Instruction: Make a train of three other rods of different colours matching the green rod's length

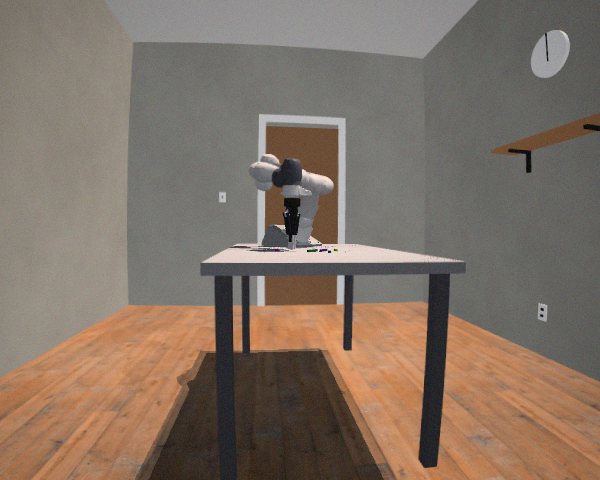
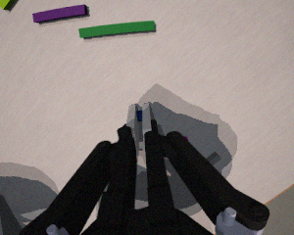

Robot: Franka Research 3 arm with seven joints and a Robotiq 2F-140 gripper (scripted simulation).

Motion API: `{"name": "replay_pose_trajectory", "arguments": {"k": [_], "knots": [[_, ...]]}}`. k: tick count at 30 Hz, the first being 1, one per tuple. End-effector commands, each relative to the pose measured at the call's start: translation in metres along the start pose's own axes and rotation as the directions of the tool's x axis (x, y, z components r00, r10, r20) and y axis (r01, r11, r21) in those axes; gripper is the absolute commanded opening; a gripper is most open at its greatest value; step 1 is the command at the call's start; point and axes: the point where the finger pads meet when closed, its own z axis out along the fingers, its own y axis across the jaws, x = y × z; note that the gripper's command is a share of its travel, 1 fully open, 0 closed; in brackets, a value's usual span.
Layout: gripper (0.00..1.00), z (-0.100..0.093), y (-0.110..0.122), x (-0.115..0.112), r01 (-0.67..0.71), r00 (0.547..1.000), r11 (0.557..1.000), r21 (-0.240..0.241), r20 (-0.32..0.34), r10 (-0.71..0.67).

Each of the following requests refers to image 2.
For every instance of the grey rod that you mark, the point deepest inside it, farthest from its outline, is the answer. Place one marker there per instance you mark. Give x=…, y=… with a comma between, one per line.
x=213, y=158

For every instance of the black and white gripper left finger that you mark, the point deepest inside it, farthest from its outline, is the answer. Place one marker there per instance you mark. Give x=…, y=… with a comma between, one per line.
x=71, y=209

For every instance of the purple rod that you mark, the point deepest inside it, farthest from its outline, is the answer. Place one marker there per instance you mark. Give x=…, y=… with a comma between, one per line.
x=61, y=13

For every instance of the small blue cube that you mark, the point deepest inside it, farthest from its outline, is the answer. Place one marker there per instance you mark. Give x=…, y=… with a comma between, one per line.
x=139, y=115

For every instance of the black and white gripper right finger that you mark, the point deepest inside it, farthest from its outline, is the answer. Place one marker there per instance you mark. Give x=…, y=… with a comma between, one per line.
x=231, y=211

